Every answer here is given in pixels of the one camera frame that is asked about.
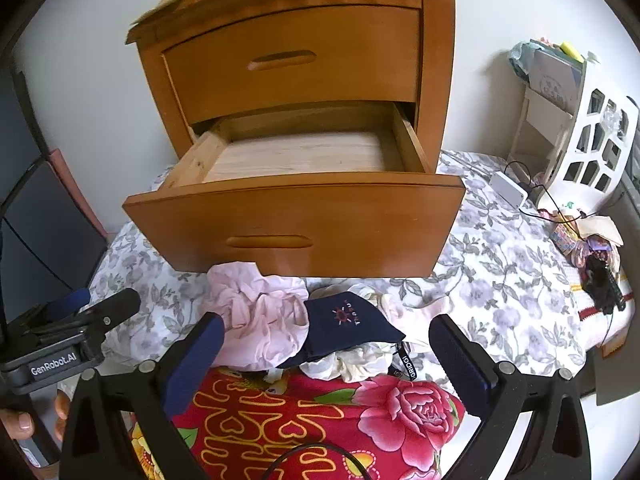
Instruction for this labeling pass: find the pink cloth garment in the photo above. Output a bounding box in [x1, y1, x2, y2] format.
[200, 262, 309, 372]

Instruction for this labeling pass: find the cream mesh cloth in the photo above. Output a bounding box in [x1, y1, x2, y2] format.
[298, 341, 402, 382]

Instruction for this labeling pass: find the white cloth garment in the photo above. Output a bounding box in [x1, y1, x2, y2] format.
[378, 292, 454, 324]

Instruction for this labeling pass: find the wooden drawer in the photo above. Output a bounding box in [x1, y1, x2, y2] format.
[124, 102, 465, 278]
[165, 6, 419, 124]

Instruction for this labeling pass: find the dark blue cabinet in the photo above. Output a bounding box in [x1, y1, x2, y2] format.
[1, 66, 106, 321]

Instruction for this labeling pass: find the red floral blanket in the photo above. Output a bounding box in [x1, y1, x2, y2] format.
[127, 366, 468, 480]

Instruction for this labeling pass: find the black remote and pouch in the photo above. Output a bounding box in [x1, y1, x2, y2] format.
[582, 254, 626, 314]

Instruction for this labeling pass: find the pile of small trinkets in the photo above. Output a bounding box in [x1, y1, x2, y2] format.
[538, 209, 624, 274]

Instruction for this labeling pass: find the white power adapter box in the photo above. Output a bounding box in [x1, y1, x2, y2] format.
[489, 171, 527, 209]

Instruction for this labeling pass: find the white cutout storage rack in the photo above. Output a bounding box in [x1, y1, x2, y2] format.
[508, 40, 639, 214]

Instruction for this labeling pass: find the wooden nightstand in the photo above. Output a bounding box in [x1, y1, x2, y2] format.
[124, 0, 466, 181]

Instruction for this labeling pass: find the black branded strap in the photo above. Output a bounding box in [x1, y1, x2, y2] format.
[387, 339, 419, 382]

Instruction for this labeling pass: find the black cable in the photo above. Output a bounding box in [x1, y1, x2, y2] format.
[502, 159, 601, 224]

